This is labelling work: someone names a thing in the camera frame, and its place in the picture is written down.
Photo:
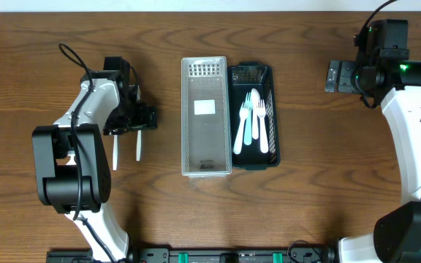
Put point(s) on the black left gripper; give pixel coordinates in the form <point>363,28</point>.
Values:
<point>127,128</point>

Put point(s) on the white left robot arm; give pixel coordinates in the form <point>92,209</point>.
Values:
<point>72,170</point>

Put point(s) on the pale pink plastic spoon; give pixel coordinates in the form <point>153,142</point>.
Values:
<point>255,97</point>

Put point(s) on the dark green perforated basket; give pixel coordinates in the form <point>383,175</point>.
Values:
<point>242,78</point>

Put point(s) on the mint green plastic fork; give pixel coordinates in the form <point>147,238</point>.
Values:
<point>247,137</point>

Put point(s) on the white plastic fork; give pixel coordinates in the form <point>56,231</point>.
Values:
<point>243,114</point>
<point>263,136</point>

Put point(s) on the clear perforated plastic basket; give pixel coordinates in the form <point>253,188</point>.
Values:
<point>205,139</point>

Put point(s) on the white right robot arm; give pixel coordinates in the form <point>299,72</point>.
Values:
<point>397,235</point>

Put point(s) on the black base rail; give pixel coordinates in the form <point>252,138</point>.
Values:
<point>196,255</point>

